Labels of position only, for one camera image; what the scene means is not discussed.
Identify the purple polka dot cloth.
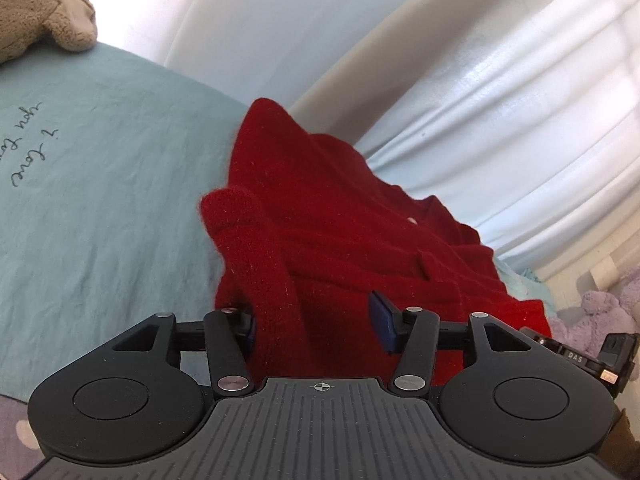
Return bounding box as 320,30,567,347
0,394,51,480

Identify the white curtain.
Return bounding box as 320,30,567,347
65,0,640,281

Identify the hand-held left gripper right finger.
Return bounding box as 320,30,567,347
368,291,535,397

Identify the red knit coat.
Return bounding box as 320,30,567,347
199,97,553,388

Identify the light blue printed bed sheet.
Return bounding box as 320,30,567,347
0,40,556,403

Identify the purple plush toy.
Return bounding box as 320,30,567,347
550,267,640,348

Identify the grey plush toy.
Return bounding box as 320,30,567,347
0,0,98,66

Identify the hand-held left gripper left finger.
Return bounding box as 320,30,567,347
107,307,258,397

